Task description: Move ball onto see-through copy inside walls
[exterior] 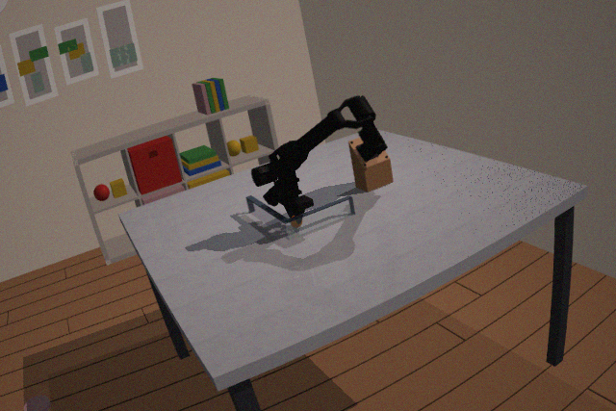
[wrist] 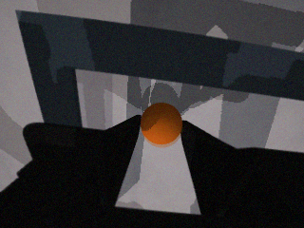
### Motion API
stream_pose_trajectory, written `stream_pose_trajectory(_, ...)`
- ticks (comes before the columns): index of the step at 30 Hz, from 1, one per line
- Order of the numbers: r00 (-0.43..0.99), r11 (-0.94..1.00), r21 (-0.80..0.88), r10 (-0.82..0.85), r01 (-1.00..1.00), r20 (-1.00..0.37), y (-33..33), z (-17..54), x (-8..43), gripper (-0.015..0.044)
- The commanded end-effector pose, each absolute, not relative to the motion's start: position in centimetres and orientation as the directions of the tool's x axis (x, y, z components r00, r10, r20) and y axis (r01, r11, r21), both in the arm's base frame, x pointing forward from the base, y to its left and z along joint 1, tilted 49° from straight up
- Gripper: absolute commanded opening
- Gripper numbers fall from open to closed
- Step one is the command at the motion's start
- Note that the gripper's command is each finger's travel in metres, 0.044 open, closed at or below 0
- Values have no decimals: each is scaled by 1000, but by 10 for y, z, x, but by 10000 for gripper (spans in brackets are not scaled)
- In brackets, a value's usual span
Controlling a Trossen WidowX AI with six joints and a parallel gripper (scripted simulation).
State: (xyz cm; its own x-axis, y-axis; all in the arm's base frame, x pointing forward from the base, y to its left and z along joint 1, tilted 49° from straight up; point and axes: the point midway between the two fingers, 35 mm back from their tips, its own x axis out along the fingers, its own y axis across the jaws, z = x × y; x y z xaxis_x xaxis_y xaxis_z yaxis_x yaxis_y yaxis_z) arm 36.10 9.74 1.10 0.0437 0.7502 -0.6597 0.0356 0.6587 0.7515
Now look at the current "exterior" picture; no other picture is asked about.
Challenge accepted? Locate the clear low corner wall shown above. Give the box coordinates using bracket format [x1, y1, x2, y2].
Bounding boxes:
[247, 199, 354, 241]

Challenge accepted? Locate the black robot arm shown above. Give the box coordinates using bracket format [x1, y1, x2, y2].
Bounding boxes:
[251, 96, 387, 207]

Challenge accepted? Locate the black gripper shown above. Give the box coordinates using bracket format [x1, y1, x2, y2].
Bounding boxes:
[276, 175, 314, 218]

